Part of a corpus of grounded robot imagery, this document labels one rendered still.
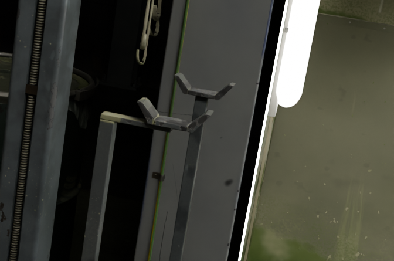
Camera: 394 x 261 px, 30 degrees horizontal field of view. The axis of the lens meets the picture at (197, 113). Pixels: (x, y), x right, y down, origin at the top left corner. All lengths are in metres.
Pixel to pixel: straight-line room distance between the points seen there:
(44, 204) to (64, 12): 0.24
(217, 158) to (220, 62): 0.18
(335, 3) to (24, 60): 2.41
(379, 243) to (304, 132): 0.52
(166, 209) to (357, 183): 1.61
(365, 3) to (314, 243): 1.04
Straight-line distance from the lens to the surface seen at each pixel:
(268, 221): 2.87
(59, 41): 0.87
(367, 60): 3.14
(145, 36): 1.36
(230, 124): 1.35
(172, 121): 0.77
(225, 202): 1.39
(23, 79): 0.89
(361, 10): 3.20
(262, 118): 1.36
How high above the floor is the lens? 1.28
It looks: 12 degrees down
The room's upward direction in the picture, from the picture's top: 9 degrees clockwise
